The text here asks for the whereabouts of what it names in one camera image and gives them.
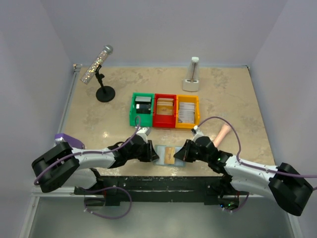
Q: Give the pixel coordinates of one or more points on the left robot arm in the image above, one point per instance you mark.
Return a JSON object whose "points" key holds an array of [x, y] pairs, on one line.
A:
{"points": [[64, 164]]}

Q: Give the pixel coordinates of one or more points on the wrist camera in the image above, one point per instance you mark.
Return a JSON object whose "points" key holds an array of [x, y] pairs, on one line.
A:
{"points": [[144, 130], [195, 130]]}

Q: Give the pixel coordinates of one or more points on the glitter silver microphone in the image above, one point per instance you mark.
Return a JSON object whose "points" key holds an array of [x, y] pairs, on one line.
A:
{"points": [[99, 60]]}

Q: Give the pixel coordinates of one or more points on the white metronome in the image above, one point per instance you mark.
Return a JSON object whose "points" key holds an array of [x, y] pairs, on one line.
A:
{"points": [[191, 82]]}

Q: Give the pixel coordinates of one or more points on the yellow plastic bin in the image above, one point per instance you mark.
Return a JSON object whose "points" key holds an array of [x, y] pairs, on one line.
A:
{"points": [[190, 99]]}

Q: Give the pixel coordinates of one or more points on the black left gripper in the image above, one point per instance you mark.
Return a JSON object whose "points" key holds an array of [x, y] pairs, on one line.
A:
{"points": [[147, 157]]}

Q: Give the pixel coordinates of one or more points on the red plastic bin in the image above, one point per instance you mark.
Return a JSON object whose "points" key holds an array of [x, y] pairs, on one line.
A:
{"points": [[163, 121]]}

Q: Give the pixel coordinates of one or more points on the purple bracket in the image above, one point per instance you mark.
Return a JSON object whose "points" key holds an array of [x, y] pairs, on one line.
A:
{"points": [[73, 142]]}

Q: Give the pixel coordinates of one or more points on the black VIP card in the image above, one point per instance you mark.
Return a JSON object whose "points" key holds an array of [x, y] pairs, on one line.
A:
{"points": [[143, 108]]}

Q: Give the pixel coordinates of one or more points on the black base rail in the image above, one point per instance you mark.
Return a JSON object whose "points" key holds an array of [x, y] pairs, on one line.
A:
{"points": [[209, 190]]}

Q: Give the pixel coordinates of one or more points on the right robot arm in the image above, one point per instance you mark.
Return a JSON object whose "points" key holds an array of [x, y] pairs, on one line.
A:
{"points": [[283, 184]]}

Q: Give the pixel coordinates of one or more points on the teal leather card holder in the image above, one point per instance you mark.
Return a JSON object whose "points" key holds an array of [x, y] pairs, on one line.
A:
{"points": [[160, 151]]}

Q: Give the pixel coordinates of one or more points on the black microphone stand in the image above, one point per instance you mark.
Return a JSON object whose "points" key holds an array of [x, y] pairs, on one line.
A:
{"points": [[105, 93]]}

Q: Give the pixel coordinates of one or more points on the aluminium frame rail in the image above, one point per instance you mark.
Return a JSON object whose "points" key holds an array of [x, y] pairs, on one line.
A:
{"points": [[36, 194]]}

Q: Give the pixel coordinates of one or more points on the silver cards stack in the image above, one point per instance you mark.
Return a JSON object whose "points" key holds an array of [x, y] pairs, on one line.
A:
{"points": [[186, 112]]}

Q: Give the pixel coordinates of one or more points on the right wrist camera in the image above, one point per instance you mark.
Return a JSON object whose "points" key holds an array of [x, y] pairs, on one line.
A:
{"points": [[195, 130]]}

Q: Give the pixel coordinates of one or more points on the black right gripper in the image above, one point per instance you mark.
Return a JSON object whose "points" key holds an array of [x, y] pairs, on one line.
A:
{"points": [[182, 154]]}

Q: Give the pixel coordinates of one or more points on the pink microphone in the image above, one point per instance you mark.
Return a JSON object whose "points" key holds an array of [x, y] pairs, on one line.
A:
{"points": [[225, 129]]}

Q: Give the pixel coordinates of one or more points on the green plastic bin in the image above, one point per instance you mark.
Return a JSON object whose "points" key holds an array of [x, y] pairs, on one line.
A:
{"points": [[146, 119]]}

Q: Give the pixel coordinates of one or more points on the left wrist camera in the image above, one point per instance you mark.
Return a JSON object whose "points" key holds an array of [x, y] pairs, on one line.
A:
{"points": [[144, 130]]}

